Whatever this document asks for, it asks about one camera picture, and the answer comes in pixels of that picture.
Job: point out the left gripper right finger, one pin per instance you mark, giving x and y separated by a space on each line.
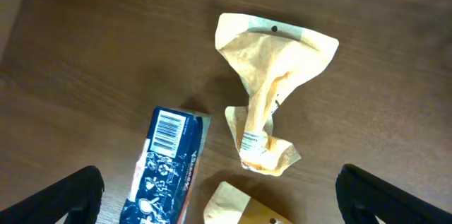
364 198

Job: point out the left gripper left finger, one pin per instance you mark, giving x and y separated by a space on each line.
77 197

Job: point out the blue Kleenex tissue pack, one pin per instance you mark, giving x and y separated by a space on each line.
161 187

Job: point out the beige brown snack pouch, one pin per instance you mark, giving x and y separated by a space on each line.
229 205

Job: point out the crumpled beige paper pouch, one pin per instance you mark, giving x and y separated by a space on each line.
272 59

